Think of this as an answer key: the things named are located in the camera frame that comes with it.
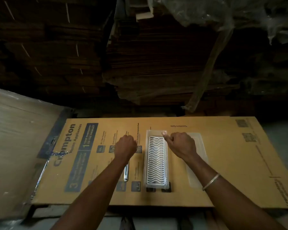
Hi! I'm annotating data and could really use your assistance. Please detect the stack of strapped cardboard sheets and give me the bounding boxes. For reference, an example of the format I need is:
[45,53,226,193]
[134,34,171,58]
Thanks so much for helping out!
[0,0,117,100]

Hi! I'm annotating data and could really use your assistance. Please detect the stack of brown cardboard sheets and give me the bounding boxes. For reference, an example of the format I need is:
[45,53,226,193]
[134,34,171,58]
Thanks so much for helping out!
[102,0,241,106]

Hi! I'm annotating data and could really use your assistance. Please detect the silver metal bangle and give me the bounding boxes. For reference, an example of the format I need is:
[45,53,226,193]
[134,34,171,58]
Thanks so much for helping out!
[202,173,221,191]

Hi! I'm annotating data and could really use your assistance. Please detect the clear plastic tray lid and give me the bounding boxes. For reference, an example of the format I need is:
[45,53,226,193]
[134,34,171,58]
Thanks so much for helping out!
[185,133,209,189]

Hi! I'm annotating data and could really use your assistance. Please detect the person's right forearm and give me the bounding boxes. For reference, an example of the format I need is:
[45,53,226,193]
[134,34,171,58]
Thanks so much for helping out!
[184,154,287,230]

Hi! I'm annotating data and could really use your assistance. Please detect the tan packing strap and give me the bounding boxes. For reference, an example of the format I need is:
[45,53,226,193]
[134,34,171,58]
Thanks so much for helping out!
[182,28,234,112]

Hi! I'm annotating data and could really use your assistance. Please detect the person's left forearm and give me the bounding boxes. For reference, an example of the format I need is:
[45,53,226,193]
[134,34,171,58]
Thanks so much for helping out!
[50,158,130,230]

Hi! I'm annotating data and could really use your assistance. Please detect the person's left hand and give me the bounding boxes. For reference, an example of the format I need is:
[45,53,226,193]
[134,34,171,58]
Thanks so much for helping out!
[113,134,138,163]

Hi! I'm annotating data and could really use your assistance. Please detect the row of white wavy parts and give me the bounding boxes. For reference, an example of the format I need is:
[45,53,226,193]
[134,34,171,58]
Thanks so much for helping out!
[147,136,169,185]

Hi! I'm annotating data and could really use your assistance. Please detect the person's right hand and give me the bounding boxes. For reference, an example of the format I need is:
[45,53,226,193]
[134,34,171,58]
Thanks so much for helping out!
[162,132,199,163]

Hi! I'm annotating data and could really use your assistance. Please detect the printed flat cardboard box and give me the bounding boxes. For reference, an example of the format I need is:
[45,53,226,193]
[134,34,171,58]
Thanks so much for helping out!
[30,116,288,209]

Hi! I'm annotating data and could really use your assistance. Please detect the clear plastic wrap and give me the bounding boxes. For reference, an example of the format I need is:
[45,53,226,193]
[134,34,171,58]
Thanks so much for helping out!
[148,0,288,45]

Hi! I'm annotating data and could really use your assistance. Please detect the clear plastic tray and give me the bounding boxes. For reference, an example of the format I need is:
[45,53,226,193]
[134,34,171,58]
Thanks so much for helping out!
[143,129,171,190]

